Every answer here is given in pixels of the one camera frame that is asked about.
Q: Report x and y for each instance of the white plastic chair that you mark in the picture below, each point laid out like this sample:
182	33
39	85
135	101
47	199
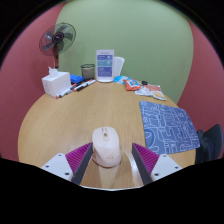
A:
119	66

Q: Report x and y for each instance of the orange and white snack packet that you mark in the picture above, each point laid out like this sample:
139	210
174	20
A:
156	91

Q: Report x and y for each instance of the blue patterned mouse pad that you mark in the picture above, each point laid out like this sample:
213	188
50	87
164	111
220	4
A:
168	128

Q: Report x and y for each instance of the black mesh pen cup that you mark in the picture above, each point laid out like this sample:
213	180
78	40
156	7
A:
88	71

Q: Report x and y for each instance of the light blue packet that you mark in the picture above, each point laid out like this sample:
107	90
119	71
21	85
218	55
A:
119	79

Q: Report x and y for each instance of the black chair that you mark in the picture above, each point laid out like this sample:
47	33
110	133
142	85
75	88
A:
210	143

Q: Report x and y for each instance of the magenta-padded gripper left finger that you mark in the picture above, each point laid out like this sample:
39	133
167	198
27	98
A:
60	165

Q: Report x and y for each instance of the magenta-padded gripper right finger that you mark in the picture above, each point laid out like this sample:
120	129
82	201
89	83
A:
163	165

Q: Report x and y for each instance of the white tissue box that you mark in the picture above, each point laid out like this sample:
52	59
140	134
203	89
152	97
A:
56	84

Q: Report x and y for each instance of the pale pink computer mouse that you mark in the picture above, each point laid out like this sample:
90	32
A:
106	148

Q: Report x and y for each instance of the black whiteboard marker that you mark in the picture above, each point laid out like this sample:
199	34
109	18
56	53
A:
84	85

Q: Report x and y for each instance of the blue whiteboard eraser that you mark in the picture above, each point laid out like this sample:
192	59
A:
76	79

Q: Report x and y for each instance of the red-capped whiteboard marker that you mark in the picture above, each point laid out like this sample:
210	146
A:
66	91

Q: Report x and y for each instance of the black standing fan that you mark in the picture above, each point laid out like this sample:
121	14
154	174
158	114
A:
57	38

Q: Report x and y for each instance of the small black object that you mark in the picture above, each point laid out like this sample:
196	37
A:
144	83

